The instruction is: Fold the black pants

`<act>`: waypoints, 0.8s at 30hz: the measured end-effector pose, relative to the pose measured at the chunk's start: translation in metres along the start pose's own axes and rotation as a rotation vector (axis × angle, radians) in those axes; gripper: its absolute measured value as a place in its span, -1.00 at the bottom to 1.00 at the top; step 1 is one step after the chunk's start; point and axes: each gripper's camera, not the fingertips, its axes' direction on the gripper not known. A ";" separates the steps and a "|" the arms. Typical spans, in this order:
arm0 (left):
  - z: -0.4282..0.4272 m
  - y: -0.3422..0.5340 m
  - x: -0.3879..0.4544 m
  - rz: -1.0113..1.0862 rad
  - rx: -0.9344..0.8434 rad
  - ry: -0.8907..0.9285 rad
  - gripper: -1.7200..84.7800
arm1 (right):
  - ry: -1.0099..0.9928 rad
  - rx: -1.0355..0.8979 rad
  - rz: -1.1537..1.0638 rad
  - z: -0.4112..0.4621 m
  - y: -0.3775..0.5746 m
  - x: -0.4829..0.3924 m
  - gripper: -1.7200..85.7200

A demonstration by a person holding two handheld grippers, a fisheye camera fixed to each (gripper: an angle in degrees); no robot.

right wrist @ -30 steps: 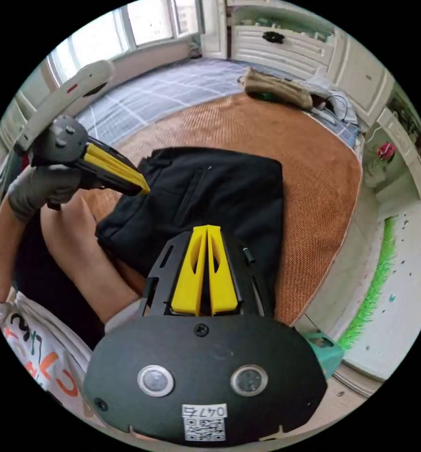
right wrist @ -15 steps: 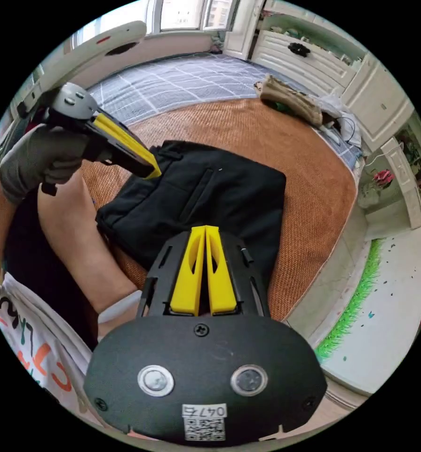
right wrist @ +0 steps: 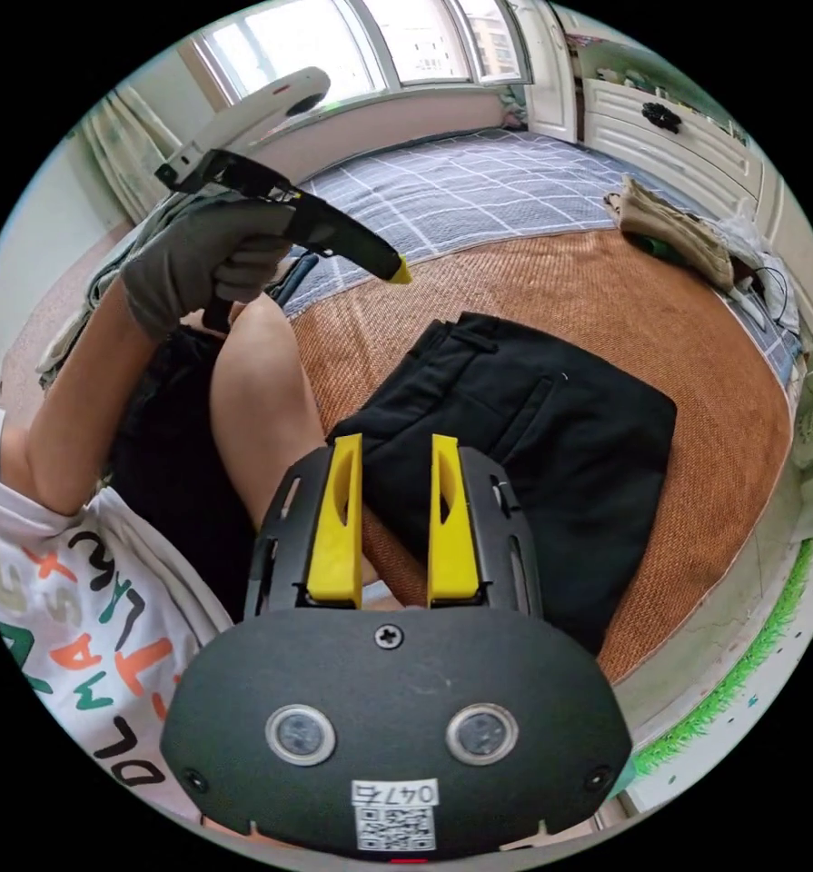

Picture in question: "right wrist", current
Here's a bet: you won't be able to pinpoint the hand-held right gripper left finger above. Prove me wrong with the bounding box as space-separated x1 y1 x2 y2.
307 432 365 609

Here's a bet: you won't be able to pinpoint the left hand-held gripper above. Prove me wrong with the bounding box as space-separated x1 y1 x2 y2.
194 150 413 335

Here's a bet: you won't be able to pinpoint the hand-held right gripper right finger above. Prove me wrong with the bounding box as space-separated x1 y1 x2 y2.
427 432 481 609

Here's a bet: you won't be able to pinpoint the black pants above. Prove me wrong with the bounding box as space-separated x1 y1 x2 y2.
326 311 679 657

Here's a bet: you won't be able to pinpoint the person's left forearm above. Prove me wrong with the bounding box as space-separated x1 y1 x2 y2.
26 277 177 517

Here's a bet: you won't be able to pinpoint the person's left hand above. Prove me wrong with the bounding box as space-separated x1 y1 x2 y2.
120 201 298 341

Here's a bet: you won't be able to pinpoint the window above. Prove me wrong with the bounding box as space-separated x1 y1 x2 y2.
193 0 538 115

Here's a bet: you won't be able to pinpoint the bed with woven mat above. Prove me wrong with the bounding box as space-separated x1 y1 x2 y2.
269 127 808 686

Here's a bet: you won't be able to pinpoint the person's body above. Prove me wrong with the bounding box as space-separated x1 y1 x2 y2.
0 291 407 840

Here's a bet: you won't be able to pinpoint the beige pile of clothes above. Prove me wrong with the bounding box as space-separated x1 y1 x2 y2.
603 173 739 292

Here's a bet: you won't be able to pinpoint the pale curtain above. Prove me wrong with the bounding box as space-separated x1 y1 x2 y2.
72 86 183 227

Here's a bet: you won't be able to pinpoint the white plastic bag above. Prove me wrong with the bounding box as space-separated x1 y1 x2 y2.
718 201 804 330

